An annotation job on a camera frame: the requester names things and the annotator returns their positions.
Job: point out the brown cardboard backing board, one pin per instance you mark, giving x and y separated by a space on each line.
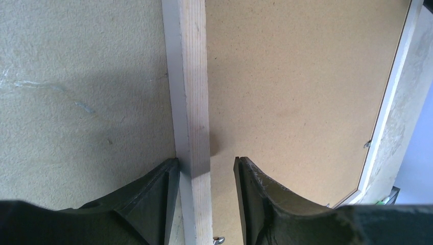
295 86

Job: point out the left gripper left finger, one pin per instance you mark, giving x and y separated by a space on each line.
141 212

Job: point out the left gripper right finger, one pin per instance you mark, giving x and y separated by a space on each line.
270 213

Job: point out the white wooden picture frame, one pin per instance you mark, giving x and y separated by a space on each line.
185 25

